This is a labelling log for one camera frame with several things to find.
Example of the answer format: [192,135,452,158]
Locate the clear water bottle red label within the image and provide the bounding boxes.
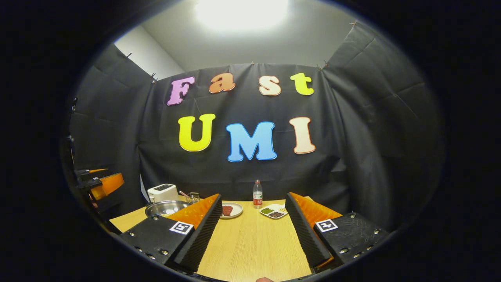
[253,179,263,209]

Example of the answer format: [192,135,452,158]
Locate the white toaster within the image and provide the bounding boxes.
[147,183,179,203]

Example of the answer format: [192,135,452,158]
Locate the white divided dish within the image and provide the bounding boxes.
[260,203,289,219]

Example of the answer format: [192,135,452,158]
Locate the white round plate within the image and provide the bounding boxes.
[220,202,243,219]

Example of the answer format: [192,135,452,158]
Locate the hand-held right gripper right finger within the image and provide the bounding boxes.
[285,192,392,273]

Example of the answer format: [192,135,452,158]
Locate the ceiling light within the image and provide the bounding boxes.
[194,0,290,32]

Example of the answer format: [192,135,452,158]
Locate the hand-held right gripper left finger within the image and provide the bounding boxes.
[117,194,223,273]

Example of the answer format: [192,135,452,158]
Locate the steel pot with black handles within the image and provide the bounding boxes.
[145,200,193,218]

